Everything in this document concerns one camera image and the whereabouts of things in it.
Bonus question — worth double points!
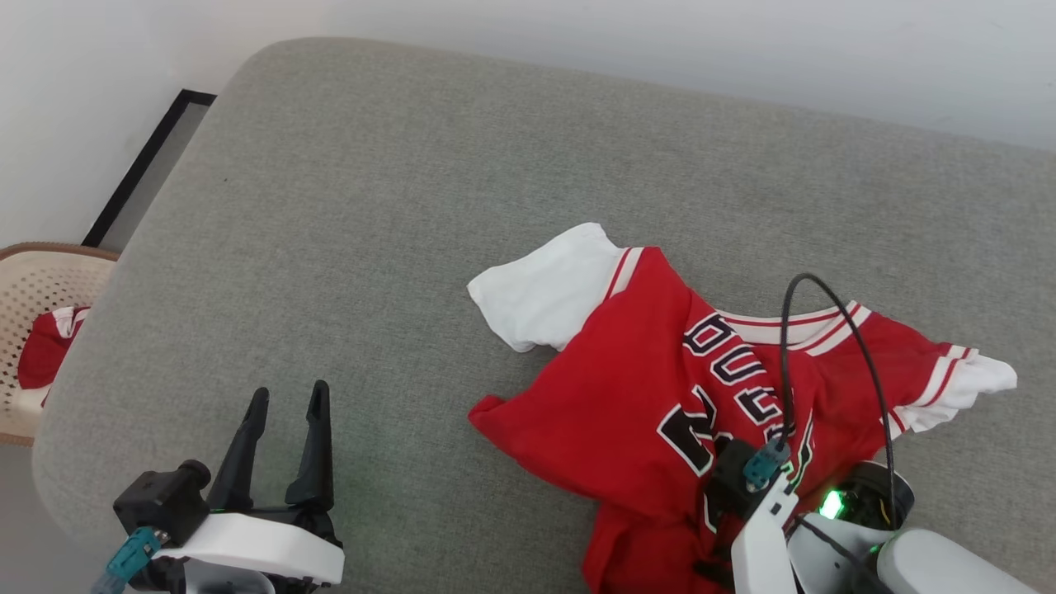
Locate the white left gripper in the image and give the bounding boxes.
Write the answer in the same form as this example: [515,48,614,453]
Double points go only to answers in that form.
[153,379,346,594]

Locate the red basketball jersey white sleeves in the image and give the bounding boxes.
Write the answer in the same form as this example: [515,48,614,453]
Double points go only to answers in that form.
[467,223,1018,594]

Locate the black framed floor panel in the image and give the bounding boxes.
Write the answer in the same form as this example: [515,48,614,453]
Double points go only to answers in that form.
[81,89,218,253]

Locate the beige perforated laundry basket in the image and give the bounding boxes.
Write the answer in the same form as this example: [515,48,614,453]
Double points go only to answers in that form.
[0,242,121,448]

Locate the teal camera connector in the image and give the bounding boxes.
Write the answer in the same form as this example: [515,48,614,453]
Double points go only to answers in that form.
[91,526,167,594]
[742,440,792,488]

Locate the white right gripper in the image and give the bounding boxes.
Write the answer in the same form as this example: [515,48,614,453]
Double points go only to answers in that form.
[731,475,801,594]

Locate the black right camera cable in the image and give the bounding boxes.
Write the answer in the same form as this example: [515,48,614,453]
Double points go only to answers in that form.
[779,274,899,506]

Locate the teal right camera connector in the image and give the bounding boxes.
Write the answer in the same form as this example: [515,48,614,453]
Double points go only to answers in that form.
[742,440,792,488]

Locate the red garment in basket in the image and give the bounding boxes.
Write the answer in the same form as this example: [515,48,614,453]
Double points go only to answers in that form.
[16,305,90,391]

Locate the teal left camera connector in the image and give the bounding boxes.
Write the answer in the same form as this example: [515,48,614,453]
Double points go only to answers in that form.
[91,526,167,594]

